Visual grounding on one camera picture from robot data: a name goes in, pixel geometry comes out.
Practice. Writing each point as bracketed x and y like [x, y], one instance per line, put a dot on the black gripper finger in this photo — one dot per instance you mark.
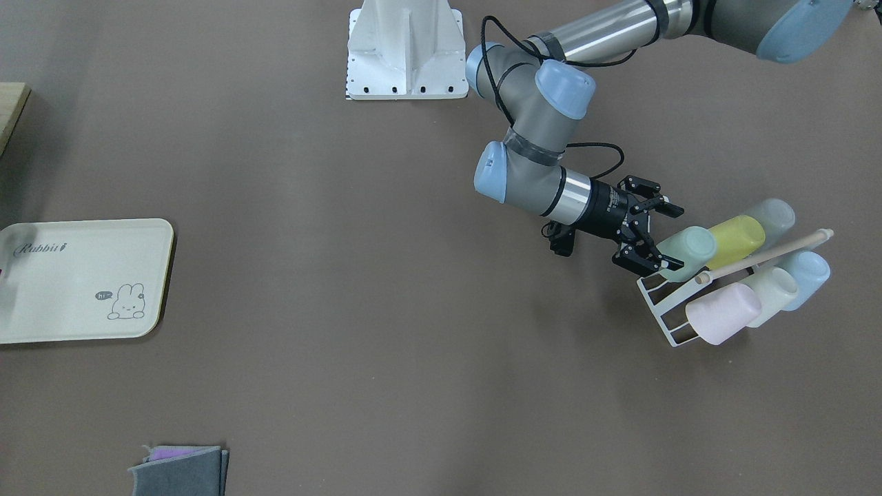
[639, 254]
[661, 204]

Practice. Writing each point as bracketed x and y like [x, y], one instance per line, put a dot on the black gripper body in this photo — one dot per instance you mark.
[607, 211]

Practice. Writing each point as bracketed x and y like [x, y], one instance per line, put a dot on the green plastic cup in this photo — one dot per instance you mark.
[695, 246]

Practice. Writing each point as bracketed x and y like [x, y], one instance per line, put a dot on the cream rabbit tray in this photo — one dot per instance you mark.
[74, 281]

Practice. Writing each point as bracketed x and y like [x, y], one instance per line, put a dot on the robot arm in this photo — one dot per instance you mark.
[541, 86]

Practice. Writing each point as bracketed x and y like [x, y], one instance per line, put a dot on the yellow plastic cup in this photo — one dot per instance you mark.
[736, 239]

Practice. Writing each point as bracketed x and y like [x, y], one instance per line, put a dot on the pink plastic cup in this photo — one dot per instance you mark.
[718, 315]

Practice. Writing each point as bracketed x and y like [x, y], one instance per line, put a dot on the grey plastic cup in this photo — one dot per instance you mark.
[774, 215]

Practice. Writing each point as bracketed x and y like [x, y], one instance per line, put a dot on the pale cream plastic cup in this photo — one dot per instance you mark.
[775, 288]

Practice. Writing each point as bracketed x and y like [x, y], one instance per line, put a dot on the light blue plastic cup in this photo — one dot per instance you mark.
[810, 270]

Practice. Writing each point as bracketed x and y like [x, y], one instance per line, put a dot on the folded grey cloth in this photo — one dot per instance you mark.
[181, 470]

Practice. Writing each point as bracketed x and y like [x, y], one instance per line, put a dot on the wooden cutting board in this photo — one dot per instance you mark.
[13, 99]

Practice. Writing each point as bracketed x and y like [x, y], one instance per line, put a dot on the white wire cup rack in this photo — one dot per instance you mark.
[667, 302]

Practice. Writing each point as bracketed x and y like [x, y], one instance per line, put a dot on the wooden rack handle rod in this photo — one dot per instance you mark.
[819, 237]

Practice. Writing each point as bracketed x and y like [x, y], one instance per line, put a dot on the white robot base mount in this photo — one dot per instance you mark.
[402, 50]

